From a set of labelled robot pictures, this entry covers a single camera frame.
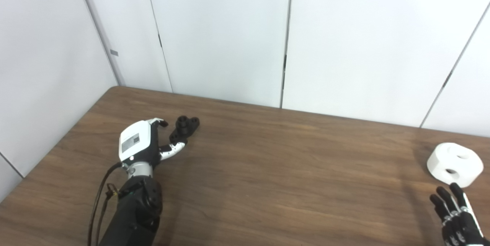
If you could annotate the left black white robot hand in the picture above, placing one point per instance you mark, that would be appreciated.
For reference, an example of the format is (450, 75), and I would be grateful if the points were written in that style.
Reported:
(134, 138)

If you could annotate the black flanged holder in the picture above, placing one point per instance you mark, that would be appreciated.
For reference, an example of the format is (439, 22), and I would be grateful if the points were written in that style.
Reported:
(183, 127)

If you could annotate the round white plastic piece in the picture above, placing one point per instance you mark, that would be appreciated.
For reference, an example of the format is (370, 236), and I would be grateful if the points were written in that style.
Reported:
(444, 158)

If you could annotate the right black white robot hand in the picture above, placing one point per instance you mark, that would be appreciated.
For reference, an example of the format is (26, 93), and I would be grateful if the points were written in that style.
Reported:
(465, 230)

